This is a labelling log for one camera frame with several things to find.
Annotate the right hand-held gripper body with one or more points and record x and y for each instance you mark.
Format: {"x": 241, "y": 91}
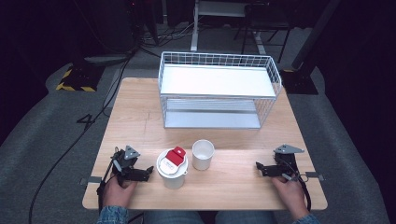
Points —
{"x": 285, "y": 165}

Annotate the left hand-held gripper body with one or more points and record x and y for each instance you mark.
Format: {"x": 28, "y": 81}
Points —
{"x": 127, "y": 161}

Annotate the white cup with red lid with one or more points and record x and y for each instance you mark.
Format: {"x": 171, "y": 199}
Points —
{"x": 172, "y": 169}

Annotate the person's right hand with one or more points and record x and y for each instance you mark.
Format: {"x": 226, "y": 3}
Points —
{"x": 289, "y": 196}

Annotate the person's left leg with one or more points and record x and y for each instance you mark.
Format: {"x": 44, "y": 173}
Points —
{"x": 174, "y": 218}

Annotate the person's leg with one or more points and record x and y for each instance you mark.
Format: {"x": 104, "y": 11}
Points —
{"x": 246, "y": 218}
{"x": 174, "y": 218}

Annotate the person's right leg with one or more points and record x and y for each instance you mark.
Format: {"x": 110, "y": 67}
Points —
{"x": 246, "y": 218}

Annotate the black stand with slanted pole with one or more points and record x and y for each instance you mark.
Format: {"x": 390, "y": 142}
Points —
{"x": 300, "y": 82}

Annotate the black yellow striped stand base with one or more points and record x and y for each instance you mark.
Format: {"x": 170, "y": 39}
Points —
{"x": 79, "y": 79}

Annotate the black chair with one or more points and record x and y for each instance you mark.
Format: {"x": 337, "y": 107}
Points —
{"x": 267, "y": 21}

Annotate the grey metal table bracket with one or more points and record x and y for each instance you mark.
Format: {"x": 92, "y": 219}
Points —
{"x": 315, "y": 176}
{"x": 91, "y": 179}

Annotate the white metal desk frame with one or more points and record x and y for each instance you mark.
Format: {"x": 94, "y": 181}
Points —
{"x": 195, "y": 28}

